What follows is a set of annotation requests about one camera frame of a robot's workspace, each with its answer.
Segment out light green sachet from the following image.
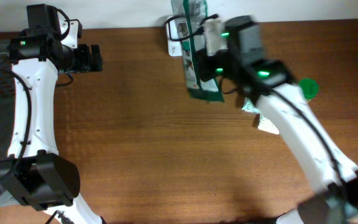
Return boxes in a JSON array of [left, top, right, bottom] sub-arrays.
[[242, 98, 260, 114]]

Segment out green 3M package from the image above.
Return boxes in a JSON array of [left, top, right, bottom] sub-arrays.
[[171, 0, 224, 102]]

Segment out white cream tube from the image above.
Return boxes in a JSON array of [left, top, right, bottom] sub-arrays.
[[257, 113, 280, 135]]

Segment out green lid jar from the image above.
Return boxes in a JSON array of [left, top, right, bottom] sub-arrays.
[[298, 78, 319, 101]]

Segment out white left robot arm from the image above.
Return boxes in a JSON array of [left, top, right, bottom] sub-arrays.
[[0, 4, 104, 224]]

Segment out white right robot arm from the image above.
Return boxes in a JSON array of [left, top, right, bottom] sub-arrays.
[[196, 14, 358, 224]]

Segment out white barcode scanner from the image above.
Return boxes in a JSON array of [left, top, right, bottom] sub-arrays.
[[165, 15, 183, 57]]

